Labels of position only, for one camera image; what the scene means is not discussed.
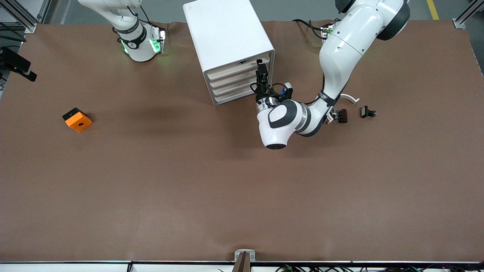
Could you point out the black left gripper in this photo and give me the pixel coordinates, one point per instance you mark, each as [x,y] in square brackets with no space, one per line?
[261,94]

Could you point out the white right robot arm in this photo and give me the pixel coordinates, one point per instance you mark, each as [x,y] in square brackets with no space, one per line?
[138,47]

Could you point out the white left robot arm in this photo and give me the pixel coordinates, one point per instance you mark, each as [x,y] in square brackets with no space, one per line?
[340,49]

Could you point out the cream plastic drawer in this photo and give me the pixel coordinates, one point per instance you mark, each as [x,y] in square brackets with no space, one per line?
[236,94]
[234,77]
[235,85]

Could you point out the white drawer cabinet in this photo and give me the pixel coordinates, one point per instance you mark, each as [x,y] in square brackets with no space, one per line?
[223,34]

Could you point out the orange block with black side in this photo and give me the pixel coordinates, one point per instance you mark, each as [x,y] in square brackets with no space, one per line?
[79,122]

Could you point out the small brown electrical component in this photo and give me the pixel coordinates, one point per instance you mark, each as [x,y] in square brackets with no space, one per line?
[343,115]

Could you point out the white curved plastic part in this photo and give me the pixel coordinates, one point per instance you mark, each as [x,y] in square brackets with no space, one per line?
[353,99]

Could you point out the small black clip part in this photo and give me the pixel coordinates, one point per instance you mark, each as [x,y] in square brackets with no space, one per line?
[365,112]

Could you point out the brown table cover sheet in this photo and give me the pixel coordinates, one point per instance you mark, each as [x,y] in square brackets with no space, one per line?
[242,189]

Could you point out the aluminium frame profile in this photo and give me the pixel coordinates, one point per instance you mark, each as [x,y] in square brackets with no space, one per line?
[460,22]
[30,27]

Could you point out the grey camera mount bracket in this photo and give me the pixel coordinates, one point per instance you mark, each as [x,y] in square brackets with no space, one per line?
[238,254]

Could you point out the white table edge rail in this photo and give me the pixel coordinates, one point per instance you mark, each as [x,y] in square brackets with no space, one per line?
[75,268]

